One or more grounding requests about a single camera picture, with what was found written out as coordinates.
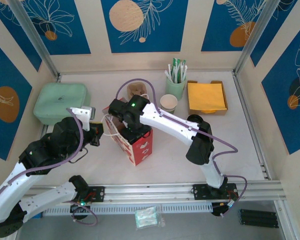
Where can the red white paper gift bag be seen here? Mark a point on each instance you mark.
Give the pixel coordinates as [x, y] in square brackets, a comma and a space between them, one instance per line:
[142, 152]

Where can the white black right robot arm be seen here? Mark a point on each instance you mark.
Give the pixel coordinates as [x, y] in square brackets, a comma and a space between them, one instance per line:
[172, 126]

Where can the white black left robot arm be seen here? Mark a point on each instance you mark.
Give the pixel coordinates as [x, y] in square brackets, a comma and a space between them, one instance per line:
[12, 182]

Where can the mint green lidded container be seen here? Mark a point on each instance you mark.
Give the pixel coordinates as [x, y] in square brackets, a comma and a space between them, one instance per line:
[57, 100]

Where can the green paper cup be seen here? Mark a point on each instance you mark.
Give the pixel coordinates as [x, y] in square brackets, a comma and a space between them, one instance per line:
[168, 101]

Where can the mint green holder cup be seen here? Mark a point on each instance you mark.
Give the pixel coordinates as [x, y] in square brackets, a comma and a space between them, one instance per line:
[175, 90]

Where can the stack of black lids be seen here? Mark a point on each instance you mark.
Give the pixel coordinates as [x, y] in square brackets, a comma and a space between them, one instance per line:
[195, 118]

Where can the green stirrer packet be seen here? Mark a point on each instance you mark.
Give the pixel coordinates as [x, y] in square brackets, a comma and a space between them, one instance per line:
[183, 62]
[175, 63]

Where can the black left base electronics box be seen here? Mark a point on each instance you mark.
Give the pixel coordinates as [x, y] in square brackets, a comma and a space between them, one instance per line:
[77, 212]

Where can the black base electronics box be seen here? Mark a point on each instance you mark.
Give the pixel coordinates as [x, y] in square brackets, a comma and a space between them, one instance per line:
[217, 211]
[77, 212]

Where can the plastic bag of white packets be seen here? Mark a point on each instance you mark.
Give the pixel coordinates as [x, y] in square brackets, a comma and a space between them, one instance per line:
[145, 217]

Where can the cardboard napkin tray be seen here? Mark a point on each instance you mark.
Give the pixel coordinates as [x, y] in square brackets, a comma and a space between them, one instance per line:
[217, 81]

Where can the small clear plastic bag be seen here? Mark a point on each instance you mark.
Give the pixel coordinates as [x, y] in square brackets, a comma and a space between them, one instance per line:
[161, 220]

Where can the black right base electronics box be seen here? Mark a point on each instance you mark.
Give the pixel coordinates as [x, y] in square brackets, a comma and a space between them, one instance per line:
[217, 211]

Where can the black bar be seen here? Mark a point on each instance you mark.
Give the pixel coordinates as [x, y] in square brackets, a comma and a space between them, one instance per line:
[260, 224]
[258, 218]
[257, 212]

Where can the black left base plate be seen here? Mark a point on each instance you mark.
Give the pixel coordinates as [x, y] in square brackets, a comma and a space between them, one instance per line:
[98, 193]

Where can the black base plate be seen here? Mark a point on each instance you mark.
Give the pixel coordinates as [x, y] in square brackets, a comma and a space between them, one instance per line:
[200, 191]
[98, 193]

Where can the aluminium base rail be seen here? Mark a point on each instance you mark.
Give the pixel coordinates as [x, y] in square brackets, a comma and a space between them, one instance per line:
[150, 192]

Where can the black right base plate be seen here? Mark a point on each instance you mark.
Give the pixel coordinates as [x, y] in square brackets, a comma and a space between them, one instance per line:
[200, 191]

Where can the aluminium frame post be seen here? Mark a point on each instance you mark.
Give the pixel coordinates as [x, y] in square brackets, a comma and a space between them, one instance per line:
[257, 32]
[35, 32]

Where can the aluminium side rail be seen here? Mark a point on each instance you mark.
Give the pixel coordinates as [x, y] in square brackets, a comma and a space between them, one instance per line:
[250, 125]

